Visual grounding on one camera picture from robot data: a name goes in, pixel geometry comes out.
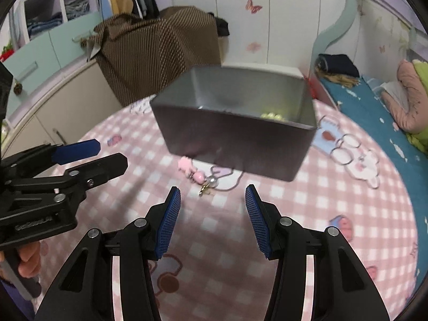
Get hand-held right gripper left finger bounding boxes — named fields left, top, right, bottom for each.
left=33, top=186, right=182, bottom=321

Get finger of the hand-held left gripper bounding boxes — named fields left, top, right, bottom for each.
left=0, top=139, right=101, bottom=176
left=0, top=153, right=128, bottom=208

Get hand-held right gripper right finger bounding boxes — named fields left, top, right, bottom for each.
left=245, top=185, right=391, bottom=321

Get pearl charm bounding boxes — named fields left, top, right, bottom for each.
left=200, top=175, right=219, bottom=196

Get pink keychain charm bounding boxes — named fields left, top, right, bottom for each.
left=178, top=156, right=205, bottom=184

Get grey rectangular box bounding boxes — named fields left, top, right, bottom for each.
left=149, top=66, right=318, bottom=183

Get cream bead bracelet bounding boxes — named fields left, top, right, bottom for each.
left=260, top=112, right=287, bottom=123

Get person's left forearm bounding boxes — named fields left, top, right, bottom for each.
left=0, top=274, right=36, bottom=321

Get person's left hand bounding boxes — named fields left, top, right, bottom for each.
left=17, top=241, right=42, bottom=277

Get beige cabinet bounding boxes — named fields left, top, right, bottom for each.
left=0, top=61, right=125, bottom=156

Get pink checked bear tablecloth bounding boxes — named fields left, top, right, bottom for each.
left=0, top=96, right=419, bottom=321

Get silver linked rings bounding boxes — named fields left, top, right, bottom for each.
left=319, top=116, right=362, bottom=167

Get teal drawer cabinet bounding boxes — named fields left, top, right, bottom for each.
left=0, top=17, right=105, bottom=86

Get folded jeans stack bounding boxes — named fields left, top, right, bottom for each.
left=65, top=0, right=90, bottom=16
left=27, top=13, right=63, bottom=38

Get red stool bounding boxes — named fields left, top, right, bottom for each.
left=306, top=74, right=319, bottom=100

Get blue candy print bedsheet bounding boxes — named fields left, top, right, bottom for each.
left=320, top=77, right=428, bottom=239

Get folded tan clothes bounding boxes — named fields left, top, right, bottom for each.
left=323, top=75, right=362, bottom=89

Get folded dark clothes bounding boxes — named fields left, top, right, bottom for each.
left=316, top=53, right=360, bottom=79

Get black cloth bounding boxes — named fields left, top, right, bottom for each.
left=214, top=13, right=231, bottom=38

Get white pillow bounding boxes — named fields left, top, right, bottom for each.
left=374, top=80, right=407, bottom=100

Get pink and green rolled bedding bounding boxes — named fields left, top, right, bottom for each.
left=381, top=59, right=428, bottom=135

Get white wardrobe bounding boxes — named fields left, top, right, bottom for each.
left=167, top=0, right=353, bottom=69

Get teal bunk bed frame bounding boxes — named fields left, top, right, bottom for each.
left=314, top=0, right=428, bottom=108

